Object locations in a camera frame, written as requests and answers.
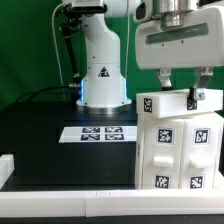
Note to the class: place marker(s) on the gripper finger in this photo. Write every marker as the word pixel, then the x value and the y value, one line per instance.
pixel 164 79
pixel 203 76

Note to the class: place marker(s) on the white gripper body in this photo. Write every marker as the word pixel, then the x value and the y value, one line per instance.
pixel 199 42

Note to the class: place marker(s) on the white cabinet top block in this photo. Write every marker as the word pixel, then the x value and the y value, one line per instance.
pixel 172 103

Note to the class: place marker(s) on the white cabinet door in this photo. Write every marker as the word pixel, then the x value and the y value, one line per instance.
pixel 200 149
pixel 162 152

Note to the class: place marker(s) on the white cabinet box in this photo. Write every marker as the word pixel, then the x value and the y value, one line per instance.
pixel 141 125

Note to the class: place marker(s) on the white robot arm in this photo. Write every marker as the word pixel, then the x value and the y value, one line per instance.
pixel 104 88

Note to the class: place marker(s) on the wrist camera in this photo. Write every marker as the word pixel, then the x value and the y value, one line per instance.
pixel 144 11

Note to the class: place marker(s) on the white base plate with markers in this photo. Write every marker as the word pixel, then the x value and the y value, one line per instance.
pixel 98 134

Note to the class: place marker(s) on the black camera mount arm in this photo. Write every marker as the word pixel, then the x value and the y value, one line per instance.
pixel 70 46

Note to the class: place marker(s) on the white U-shaped boundary frame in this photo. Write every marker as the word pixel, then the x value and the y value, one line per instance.
pixel 107 203

